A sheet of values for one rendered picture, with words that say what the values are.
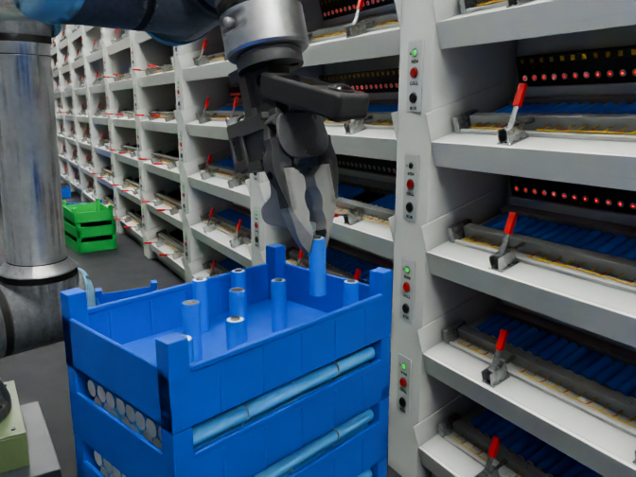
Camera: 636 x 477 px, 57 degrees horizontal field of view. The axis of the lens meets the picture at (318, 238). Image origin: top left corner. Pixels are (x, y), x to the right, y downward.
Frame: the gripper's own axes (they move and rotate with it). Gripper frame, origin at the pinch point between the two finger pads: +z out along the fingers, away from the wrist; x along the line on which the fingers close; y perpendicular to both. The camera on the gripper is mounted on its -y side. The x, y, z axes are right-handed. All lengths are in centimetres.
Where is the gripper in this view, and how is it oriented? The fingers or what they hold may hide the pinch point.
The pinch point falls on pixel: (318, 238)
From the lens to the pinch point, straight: 61.6
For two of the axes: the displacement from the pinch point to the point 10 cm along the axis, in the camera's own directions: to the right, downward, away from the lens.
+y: -7.0, 1.1, 7.0
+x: -6.9, 1.6, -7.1
